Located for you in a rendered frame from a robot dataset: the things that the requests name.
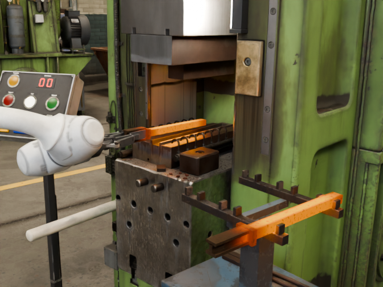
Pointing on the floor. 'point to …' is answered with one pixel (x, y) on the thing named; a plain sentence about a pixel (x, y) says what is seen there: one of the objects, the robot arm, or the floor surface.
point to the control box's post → (49, 198)
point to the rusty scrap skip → (102, 54)
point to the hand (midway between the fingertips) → (135, 134)
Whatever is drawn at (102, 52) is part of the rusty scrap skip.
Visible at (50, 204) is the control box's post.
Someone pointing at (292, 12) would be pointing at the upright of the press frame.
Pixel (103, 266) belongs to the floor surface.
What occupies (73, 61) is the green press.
